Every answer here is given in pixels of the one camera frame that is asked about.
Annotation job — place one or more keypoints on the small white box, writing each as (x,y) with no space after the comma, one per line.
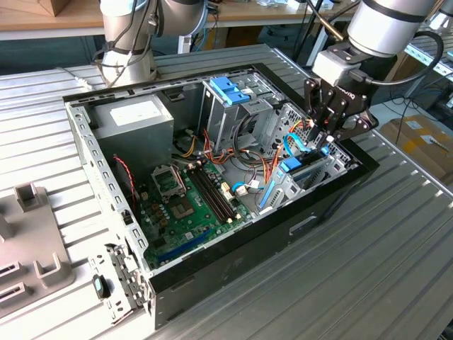
(297,4)

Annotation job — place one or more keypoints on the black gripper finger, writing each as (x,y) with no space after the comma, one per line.
(311,99)
(361,124)

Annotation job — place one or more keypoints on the white upright device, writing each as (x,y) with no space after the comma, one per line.
(184,44)

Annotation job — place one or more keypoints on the small brown cardboard box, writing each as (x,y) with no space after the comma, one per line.
(58,5)

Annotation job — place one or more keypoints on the grey metal disk bay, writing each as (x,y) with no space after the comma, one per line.
(288,189)

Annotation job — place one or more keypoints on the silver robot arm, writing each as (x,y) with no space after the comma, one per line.
(385,25)

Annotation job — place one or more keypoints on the wooden desk white frame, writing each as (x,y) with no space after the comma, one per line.
(269,13)
(35,19)

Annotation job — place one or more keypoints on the small black teal device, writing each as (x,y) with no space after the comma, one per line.
(101,287)

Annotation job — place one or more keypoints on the grey power supply unit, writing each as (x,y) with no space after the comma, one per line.
(134,141)

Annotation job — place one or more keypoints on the black RAM slot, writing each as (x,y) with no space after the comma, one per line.
(218,193)
(209,196)

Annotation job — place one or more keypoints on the CPU socket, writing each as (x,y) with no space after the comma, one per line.
(182,209)

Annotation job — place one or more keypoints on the black case fan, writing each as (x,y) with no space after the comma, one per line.
(122,184)

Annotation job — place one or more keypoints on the black open PC case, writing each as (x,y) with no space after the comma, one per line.
(247,262)

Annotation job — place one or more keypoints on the green motherboard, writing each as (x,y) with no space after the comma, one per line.
(191,230)

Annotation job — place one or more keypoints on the hard disk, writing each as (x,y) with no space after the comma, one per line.
(292,165)

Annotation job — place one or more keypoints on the blue expansion slot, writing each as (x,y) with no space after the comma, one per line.
(184,248)

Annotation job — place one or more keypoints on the small metal tool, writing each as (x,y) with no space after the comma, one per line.
(439,143)

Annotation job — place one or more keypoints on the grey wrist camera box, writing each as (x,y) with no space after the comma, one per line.
(332,67)

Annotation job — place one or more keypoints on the grey parts rack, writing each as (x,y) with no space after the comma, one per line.
(32,230)

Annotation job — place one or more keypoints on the large brown cardboard box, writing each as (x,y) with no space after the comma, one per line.
(417,152)

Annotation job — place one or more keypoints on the blue plastic bay latch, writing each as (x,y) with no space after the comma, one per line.
(226,90)

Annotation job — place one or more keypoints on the grey metal drive cage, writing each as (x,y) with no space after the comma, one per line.
(221,120)

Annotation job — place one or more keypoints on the thin metal locking lever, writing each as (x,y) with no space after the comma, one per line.
(180,180)

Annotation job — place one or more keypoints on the black tripod stand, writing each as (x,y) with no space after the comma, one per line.
(312,21)

